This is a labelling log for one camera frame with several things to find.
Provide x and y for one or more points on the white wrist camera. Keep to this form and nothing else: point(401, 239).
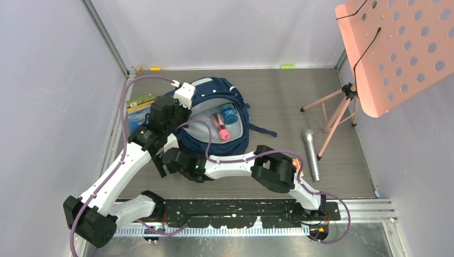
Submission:
point(184, 93)
point(172, 142)

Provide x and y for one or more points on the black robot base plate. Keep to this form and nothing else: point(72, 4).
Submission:
point(241, 213)

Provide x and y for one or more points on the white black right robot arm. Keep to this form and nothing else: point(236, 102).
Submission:
point(273, 169)

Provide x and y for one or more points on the navy blue backpack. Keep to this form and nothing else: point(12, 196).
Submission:
point(200, 136)

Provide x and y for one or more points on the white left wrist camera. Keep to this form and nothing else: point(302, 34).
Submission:
point(184, 93)

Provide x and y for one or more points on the pink perforated stand board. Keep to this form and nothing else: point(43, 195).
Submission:
point(397, 49)

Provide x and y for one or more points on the blue lidded round container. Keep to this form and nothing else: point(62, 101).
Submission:
point(229, 114)

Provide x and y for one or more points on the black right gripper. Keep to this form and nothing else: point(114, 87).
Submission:
point(159, 164)

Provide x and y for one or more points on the pink pencil case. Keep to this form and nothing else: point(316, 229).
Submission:
point(220, 127)

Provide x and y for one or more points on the small wooden cube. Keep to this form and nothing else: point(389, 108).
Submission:
point(138, 69)

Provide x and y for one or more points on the orange spiral notepad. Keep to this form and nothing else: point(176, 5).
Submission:
point(298, 165)

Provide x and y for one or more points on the silver metal cylinder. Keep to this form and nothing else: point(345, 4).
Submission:
point(309, 140)

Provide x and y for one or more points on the blue green landscape book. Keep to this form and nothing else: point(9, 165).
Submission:
point(137, 109)

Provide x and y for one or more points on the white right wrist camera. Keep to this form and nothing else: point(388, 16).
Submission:
point(172, 142)

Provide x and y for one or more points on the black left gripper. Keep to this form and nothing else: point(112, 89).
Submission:
point(187, 112)

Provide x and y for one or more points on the aluminium frame rail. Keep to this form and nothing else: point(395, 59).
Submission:
point(107, 39)

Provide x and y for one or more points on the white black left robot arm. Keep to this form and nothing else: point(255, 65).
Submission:
point(93, 215)

